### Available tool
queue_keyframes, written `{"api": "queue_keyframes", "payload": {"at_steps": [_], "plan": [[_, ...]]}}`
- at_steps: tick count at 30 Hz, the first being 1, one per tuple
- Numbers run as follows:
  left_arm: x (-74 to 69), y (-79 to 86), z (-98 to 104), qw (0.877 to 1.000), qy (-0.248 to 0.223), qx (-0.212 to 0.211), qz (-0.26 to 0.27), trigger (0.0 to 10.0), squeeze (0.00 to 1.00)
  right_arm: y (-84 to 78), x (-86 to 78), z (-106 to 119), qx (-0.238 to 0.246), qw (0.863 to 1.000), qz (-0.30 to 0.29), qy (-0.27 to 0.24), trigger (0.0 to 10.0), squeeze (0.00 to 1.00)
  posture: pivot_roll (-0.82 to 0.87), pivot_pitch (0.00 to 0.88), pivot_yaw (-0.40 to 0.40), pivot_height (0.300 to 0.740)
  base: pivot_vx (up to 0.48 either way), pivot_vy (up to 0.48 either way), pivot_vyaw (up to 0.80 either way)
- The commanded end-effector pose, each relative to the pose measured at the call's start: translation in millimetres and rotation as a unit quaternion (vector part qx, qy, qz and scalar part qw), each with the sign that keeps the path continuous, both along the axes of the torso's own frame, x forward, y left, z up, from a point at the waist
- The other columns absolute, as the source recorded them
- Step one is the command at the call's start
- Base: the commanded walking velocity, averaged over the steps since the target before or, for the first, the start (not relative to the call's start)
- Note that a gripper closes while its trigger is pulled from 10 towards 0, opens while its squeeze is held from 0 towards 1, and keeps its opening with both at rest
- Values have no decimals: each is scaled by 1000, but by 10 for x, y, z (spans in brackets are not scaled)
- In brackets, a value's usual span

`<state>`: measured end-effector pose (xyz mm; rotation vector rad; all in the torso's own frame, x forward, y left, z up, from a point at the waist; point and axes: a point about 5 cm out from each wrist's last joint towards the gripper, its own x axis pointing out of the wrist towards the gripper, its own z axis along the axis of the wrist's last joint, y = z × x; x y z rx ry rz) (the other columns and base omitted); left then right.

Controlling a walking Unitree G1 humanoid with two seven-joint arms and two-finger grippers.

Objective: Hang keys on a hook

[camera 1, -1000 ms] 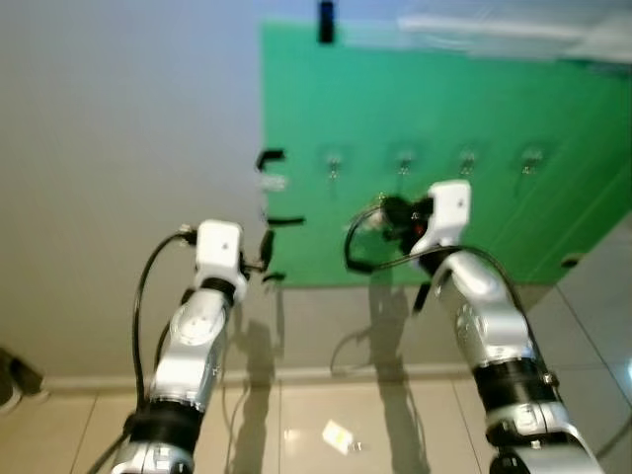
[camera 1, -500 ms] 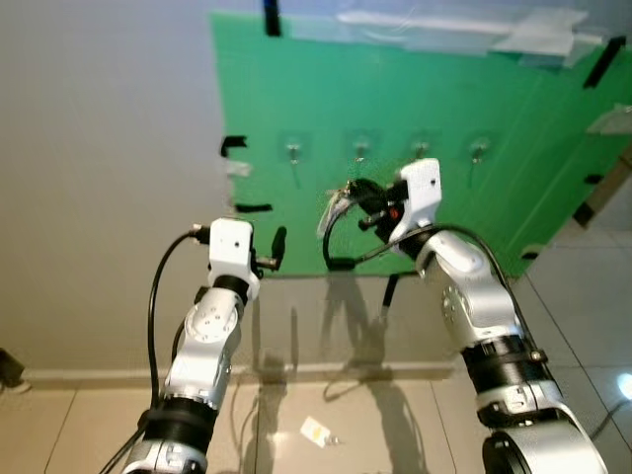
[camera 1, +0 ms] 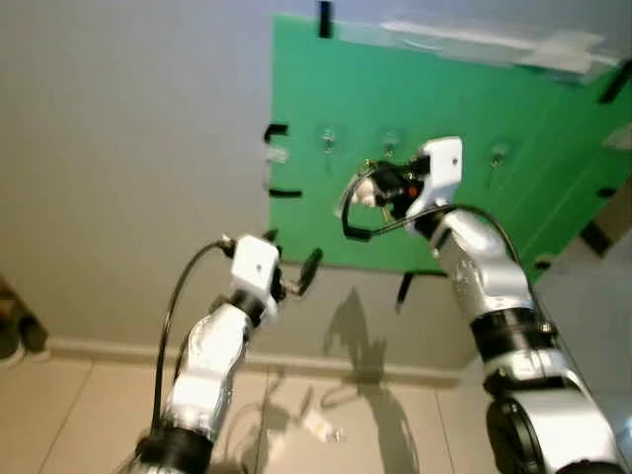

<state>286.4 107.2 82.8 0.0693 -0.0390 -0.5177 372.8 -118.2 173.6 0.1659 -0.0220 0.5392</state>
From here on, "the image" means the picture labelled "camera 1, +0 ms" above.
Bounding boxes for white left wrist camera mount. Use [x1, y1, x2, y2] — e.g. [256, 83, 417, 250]
[230, 235, 282, 298]

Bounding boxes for keys with clear tag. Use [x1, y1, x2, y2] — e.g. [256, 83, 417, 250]
[300, 409, 348, 443]

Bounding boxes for long black tape strip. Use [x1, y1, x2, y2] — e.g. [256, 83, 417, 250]
[397, 271, 422, 308]
[596, 60, 632, 106]

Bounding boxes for wide clear tape band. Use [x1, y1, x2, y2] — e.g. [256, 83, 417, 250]
[379, 19, 609, 73]

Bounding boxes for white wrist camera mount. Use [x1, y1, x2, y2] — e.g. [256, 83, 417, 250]
[230, 235, 282, 298]
[407, 137, 464, 221]

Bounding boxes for dark grey cabinet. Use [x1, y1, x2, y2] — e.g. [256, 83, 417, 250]
[579, 178, 632, 259]

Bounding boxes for green wall board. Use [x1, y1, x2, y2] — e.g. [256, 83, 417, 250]
[265, 12, 632, 277]

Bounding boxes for clear adhesive wall hook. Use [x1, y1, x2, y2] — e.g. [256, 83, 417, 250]
[490, 142, 512, 187]
[318, 125, 338, 157]
[382, 131, 402, 161]

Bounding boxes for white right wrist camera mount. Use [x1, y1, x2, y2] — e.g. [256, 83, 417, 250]
[407, 137, 464, 221]

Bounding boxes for keys with white tag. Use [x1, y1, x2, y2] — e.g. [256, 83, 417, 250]
[350, 168, 380, 210]

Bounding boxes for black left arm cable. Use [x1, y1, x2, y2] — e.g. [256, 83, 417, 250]
[148, 235, 238, 441]

